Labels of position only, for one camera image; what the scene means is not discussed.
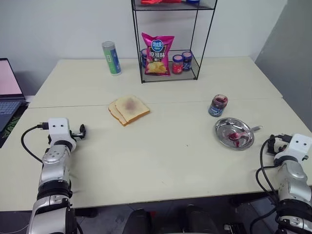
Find pink potato chips bag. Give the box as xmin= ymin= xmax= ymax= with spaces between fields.
xmin=141 ymin=32 xmax=176 ymax=77

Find red jam jar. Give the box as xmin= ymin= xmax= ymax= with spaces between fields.
xmin=172 ymin=54 xmax=184 ymax=75

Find black wire mesh shelf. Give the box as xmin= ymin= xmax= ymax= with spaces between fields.
xmin=131 ymin=0 xmax=218 ymax=84

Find round metal plate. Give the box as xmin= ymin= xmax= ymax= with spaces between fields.
xmin=214 ymin=117 xmax=255 ymax=151

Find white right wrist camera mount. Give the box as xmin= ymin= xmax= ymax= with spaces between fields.
xmin=287 ymin=133 xmax=312 ymax=159

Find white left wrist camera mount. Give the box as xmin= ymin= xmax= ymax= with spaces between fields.
xmin=47 ymin=117 xmax=72 ymax=142

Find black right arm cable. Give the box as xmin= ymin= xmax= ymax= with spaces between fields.
xmin=255 ymin=133 xmax=292 ymax=198

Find black green desk mat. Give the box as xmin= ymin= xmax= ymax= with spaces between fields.
xmin=0 ymin=101 xmax=29 ymax=149

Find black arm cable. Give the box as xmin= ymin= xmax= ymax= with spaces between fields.
xmin=21 ymin=122 xmax=50 ymax=163
xmin=255 ymin=133 xmax=292 ymax=198

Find green blue cylinder can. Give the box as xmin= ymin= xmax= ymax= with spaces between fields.
xmin=101 ymin=41 xmax=122 ymax=77

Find dark open laptop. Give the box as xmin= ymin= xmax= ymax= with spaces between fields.
xmin=0 ymin=58 xmax=27 ymax=132

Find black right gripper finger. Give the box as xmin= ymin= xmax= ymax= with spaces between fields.
xmin=267 ymin=140 xmax=277 ymax=155

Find red snack bag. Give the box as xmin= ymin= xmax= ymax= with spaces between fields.
xmin=140 ymin=0 xmax=182 ymax=5

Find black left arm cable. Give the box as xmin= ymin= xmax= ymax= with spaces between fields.
xmin=21 ymin=122 xmax=50 ymax=163

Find plain bread slice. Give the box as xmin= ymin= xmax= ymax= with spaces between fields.
xmin=108 ymin=99 xmax=128 ymax=127

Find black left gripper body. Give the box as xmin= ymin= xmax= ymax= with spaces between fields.
xmin=69 ymin=130 xmax=82 ymax=142

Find blue jam jar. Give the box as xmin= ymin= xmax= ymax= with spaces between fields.
xmin=140 ymin=48 xmax=150 ymax=69
xmin=182 ymin=51 xmax=193 ymax=72

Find dark rounded shape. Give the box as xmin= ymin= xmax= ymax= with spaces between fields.
xmin=123 ymin=208 xmax=154 ymax=234

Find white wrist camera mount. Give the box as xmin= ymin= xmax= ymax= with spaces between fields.
xmin=47 ymin=117 xmax=72 ymax=142
xmin=287 ymin=133 xmax=312 ymax=159

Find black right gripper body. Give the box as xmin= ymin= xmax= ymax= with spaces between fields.
xmin=274 ymin=141 xmax=289 ymax=156

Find toast slices with jam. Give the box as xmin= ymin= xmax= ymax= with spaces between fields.
xmin=115 ymin=95 xmax=151 ymax=127

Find open blueberry jam jar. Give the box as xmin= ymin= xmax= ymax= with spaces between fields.
xmin=208 ymin=94 xmax=229 ymax=117

